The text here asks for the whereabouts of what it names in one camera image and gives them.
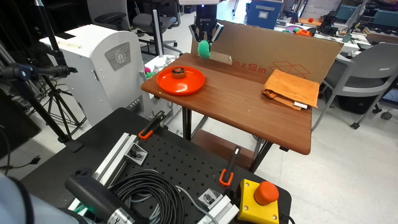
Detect orange round plate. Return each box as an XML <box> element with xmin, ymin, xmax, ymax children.
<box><xmin>155</xmin><ymin>66</ymin><xmax>208</xmax><ymax>97</ymax></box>

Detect white background table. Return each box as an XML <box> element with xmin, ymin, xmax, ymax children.
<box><xmin>308</xmin><ymin>30</ymin><xmax>374</xmax><ymax>58</ymax></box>

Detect blue storage box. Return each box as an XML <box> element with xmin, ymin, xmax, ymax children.
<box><xmin>245</xmin><ymin>0</ymin><xmax>285</xmax><ymax>31</ymax></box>

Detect black coiled cable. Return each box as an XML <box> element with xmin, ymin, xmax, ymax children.
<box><xmin>108</xmin><ymin>168</ymin><xmax>186</xmax><ymax>224</ymax></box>

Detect wooden table lower panel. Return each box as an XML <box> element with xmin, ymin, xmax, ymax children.
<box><xmin>190</xmin><ymin>128</ymin><xmax>257</xmax><ymax>170</ymax></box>

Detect black camera tripod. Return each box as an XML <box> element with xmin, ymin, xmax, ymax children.
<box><xmin>0</xmin><ymin>0</ymin><xmax>88</xmax><ymax>144</ymax></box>

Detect small metal corner bracket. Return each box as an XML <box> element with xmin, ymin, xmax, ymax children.
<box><xmin>126</xmin><ymin>142</ymin><xmax>149</xmax><ymax>167</ymax></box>

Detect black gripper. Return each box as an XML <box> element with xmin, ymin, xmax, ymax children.
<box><xmin>189</xmin><ymin>4</ymin><xmax>225</xmax><ymax>43</ymax></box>

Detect white container with toys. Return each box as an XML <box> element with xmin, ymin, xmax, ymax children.
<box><xmin>142</xmin><ymin>53</ymin><xmax>178</xmax><ymax>81</ymax></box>

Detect brown cardboard panel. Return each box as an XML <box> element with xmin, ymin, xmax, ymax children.
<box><xmin>190</xmin><ymin>16</ymin><xmax>344</xmax><ymax>84</ymax></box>

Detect orange black bar clamp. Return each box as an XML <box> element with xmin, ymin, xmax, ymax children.
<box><xmin>218</xmin><ymin>145</ymin><xmax>242</xmax><ymax>188</ymax></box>
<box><xmin>137</xmin><ymin>109</ymin><xmax>167</xmax><ymax>142</ymax></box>

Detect black floor cable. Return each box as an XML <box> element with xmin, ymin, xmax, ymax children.
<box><xmin>0</xmin><ymin>123</ymin><xmax>42</xmax><ymax>177</ymax></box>

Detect black cylindrical device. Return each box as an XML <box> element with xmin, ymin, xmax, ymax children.
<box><xmin>65</xmin><ymin>170</ymin><xmax>137</xmax><ymax>224</ymax></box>

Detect aluminium extrusion rail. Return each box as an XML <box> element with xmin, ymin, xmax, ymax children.
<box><xmin>196</xmin><ymin>188</ymin><xmax>241</xmax><ymax>224</ymax></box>
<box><xmin>67</xmin><ymin>132</ymin><xmax>140</xmax><ymax>213</ymax></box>

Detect light blue garment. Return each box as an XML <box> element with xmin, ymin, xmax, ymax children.
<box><xmin>0</xmin><ymin>172</ymin><xmax>84</xmax><ymax>224</ymax></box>

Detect yellow emergency stop box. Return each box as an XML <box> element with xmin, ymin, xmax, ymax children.
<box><xmin>236</xmin><ymin>178</ymin><xmax>281</xmax><ymax>224</ymax></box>

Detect green foam ball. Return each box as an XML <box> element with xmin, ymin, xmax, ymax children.
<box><xmin>196</xmin><ymin>40</ymin><xmax>213</xmax><ymax>60</ymax></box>

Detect white machine cabinet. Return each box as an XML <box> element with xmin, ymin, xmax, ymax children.
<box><xmin>38</xmin><ymin>23</ymin><xmax>174</xmax><ymax>128</ymax></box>

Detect silver vertical pole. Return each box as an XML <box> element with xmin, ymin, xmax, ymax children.
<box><xmin>150</xmin><ymin>9</ymin><xmax>164</xmax><ymax>57</ymax></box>

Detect orange folded towel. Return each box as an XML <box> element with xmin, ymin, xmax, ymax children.
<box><xmin>261</xmin><ymin>68</ymin><xmax>321</xmax><ymax>112</ymax></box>

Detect black table leg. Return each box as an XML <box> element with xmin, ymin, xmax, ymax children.
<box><xmin>247</xmin><ymin>137</ymin><xmax>275</xmax><ymax>174</ymax></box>

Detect small brown round toy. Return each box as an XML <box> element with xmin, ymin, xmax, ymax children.
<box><xmin>170</xmin><ymin>66</ymin><xmax>188</xmax><ymax>81</ymax></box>

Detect black perforated breadboard table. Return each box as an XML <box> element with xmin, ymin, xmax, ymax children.
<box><xmin>20</xmin><ymin>107</ymin><xmax>293</xmax><ymax>224</ymax></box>

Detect grey plastic chair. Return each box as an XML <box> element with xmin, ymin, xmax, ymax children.
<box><xmin>310</xmin><ymin>41</ymin><xmax>398</xmax><ymax>132</ymax></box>

